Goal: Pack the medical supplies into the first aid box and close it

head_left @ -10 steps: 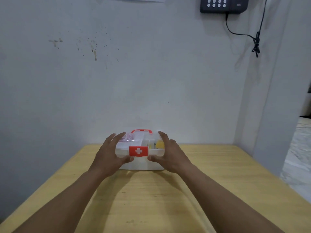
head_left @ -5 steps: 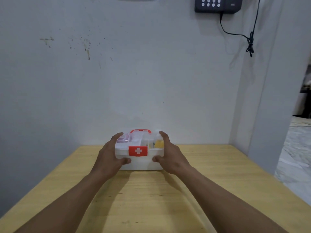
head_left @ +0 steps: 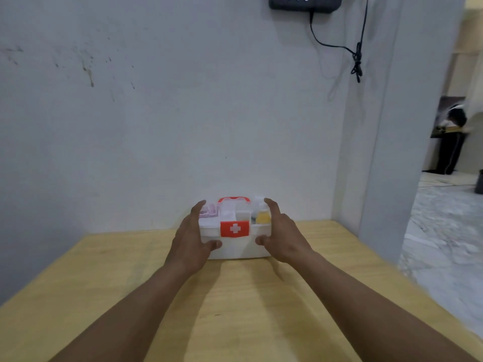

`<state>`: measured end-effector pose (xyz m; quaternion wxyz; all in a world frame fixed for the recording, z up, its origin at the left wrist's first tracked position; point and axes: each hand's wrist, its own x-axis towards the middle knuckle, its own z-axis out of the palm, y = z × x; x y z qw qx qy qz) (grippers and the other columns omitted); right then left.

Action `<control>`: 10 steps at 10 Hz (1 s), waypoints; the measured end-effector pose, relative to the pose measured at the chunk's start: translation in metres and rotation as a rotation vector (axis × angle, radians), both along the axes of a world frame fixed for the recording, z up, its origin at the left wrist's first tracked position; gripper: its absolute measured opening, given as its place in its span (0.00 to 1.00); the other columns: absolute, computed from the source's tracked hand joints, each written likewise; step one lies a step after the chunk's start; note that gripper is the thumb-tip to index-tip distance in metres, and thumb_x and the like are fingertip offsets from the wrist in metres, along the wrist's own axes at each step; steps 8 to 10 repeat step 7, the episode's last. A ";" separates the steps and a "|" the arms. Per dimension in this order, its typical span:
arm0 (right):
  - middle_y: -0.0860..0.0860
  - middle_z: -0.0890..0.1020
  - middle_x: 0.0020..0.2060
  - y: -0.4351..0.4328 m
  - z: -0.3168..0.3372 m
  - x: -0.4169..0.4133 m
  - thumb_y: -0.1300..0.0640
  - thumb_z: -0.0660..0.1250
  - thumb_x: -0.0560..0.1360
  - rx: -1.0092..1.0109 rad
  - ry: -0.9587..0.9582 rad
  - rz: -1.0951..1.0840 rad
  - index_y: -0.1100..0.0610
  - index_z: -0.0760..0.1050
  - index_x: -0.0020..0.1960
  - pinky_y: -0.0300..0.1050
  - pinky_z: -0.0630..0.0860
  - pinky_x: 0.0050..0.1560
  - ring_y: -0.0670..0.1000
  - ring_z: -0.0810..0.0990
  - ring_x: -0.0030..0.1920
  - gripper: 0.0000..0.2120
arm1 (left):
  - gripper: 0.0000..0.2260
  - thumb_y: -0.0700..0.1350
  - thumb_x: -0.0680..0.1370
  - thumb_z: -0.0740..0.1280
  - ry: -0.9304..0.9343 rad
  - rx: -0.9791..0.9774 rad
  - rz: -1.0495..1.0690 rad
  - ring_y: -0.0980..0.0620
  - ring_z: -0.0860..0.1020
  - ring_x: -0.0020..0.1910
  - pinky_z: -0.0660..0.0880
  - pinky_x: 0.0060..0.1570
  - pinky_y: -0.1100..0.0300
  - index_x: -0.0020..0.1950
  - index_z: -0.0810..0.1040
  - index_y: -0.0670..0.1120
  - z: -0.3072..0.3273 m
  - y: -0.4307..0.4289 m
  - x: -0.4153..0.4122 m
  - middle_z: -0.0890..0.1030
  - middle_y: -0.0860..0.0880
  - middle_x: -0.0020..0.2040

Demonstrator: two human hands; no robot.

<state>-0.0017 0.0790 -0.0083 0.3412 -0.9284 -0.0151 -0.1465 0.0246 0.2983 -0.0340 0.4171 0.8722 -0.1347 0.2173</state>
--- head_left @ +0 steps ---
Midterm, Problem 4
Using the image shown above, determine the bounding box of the person's right hand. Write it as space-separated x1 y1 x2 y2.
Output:
255 198 315 264

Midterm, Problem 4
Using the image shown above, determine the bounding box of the person's left hand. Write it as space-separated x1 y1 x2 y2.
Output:
163 200 223 276

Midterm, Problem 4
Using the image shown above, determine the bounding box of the white first aid box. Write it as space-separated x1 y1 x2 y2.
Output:
198 196 273 260

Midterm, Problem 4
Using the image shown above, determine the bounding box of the person's left forearm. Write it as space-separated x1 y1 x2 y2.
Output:
49 260 206 362

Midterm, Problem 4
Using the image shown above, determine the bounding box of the person's right forearm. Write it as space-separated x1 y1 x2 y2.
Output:
291 250 480 362

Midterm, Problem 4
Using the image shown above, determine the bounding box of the purple plastic item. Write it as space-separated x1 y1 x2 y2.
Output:
199 203 220 220

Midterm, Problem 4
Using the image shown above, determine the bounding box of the black cable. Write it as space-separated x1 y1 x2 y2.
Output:
309 0 370 83

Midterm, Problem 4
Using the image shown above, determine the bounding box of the black wall device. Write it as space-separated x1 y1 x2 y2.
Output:
269 0 343 14

